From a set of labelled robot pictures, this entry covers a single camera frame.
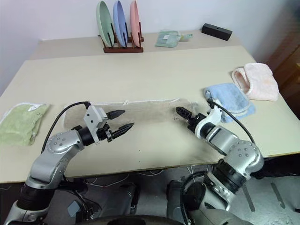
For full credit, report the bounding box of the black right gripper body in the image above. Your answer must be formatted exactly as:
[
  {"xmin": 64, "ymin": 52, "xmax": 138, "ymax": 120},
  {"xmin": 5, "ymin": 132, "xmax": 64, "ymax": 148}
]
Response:
[{"xmin": 187, "ymin": 113, "xmax": 207, "ymax": 135}]

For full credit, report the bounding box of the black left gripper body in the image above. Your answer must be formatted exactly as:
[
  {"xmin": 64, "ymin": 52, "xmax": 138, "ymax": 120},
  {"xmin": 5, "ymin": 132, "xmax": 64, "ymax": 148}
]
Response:
[{"xmin": 96, "ymin": 125, "xmax": 116, "ymax": 143}]

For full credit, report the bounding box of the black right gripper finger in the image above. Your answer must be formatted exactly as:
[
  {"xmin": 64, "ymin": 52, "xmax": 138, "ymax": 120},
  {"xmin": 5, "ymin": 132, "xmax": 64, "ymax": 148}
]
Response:
[
  {"xmin": 180, "ymin": 113, "xmax": 195, "ymax": 124},
  {"xmin": 175, "ymin": 106, "xmax": 194, "ymax": 118}
]

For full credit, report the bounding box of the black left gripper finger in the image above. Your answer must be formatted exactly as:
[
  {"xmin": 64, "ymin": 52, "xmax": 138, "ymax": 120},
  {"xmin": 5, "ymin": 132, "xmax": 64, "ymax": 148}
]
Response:
[
  {"xmin": 112, "ymin": 122, "xmax": 135, "ymax": 139},
  {"xmin": 107, "ymin": 109, "xmax": 125, "ymax": 119}
]

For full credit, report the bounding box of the beige towel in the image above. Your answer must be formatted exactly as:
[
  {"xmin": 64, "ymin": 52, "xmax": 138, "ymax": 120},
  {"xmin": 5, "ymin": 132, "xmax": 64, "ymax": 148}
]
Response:
[{"xmin": 62, "ymin": 97, "xmax": 200, "ymax": 129}]

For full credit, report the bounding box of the blue towel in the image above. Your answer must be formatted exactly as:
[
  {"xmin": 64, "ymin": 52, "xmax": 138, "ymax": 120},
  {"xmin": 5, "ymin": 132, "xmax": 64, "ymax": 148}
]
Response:
[{"xmin": 202, "ymin": 84, "xmax": 257, "ymax": 124}]

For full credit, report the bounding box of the pink towel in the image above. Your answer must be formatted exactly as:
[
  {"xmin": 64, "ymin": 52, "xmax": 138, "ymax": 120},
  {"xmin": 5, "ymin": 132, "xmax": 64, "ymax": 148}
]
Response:
[{"xmin": 232, "ymin": 62, "xmax": 280, "ymax": 102}]

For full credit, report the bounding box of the green towel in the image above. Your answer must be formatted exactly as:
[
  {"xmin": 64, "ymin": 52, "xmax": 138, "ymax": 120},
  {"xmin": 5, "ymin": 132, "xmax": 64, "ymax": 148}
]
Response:
[{"xmin": 0, "ymin": 102, "xmax": 51, "ymax": 147}]

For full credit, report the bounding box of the dark wooden plate rack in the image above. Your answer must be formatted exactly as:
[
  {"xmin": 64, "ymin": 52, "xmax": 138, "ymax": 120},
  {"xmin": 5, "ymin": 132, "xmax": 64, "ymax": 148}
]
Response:
[{"xmin": 97, "ymin": 22, "xmax": 144, "ymax": 54}]

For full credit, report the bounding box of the small mint green tool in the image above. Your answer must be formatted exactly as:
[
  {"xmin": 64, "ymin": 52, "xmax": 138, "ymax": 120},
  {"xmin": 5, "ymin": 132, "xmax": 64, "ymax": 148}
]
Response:
[{"xmin": 179, "ymin": 33, "xmax": 194, "ymax": 43}]

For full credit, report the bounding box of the folded mint green cloth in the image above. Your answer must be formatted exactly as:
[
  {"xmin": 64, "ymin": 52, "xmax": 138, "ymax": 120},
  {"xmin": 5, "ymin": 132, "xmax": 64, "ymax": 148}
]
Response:
[{"xmin": 155, "ymin": 30, "xmax": 181, "ymax": 48}]

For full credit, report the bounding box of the black rectangular box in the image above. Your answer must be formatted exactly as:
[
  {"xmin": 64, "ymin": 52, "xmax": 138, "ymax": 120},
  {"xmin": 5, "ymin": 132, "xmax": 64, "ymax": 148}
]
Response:
[{"xmin": 202, "ymin": 22, "xmax": 233, "ymax": 43}]

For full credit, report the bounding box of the blue plate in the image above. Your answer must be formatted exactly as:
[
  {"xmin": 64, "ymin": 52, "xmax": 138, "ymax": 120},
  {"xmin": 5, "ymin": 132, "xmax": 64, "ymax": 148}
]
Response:
[{"xmin": 112, "ymin": 0, "xmax": 130, "ymax": 46}]

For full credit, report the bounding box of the green plate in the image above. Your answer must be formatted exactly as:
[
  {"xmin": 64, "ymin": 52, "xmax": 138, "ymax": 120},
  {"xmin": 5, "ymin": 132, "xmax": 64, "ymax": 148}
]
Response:
[{"xmin": 96, "ymin": 0, "xmax": 116, "ymax": 48}]

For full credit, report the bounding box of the pink plate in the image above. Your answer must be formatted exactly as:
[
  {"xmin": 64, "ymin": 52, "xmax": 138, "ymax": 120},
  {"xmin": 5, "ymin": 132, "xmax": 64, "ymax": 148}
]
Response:
[{"xmin": 129, "ymin": 0, "xmax": 143, "ymax": 45}]

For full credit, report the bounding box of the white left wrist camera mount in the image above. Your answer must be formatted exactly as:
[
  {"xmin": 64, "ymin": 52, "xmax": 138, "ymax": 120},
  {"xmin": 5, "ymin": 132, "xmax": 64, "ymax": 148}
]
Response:
[{"xmin": 83, "ymin": 105, "xmax": 109, "ymax": 143}]

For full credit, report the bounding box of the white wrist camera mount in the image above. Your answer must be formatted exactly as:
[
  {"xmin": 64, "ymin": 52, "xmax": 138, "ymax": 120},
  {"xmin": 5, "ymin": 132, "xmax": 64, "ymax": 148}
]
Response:
[
  {"xmin": 83, "ymin": 105, "xmax": 109, "ymax": 143},
  {"xmin": 195, "ymin": 106, "xmax": 223, "ymax": 139}
]

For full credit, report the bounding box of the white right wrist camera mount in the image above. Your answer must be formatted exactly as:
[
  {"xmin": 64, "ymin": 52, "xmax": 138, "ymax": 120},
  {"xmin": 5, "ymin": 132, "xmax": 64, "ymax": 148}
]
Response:
[{"xmin": 195, "ymin": 106, "xmax": 223, "ymax": 139}]

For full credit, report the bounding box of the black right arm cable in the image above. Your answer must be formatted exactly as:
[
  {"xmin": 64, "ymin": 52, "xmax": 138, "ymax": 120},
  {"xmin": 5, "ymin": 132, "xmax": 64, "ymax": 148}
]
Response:
[{"xmin": 206, "ymin": 98, "xmax": 256, "ymax": 144}]

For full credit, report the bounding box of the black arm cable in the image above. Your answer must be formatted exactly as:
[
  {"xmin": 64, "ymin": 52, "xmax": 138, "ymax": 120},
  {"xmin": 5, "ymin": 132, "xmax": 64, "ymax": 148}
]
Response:
[
  {"xmin": 41, "ymin": 101, "xmax": 92, "ymax": 152},
  {"xmin": 206, "ymin": 98, "xmax": 256, "ymax": 144}
]

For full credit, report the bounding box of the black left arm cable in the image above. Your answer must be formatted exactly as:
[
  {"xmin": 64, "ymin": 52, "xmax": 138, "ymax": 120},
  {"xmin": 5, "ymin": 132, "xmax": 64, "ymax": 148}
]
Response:
[{"xmin": 41, "ymin": 101, "xmax": 92, "ymax": 152}]

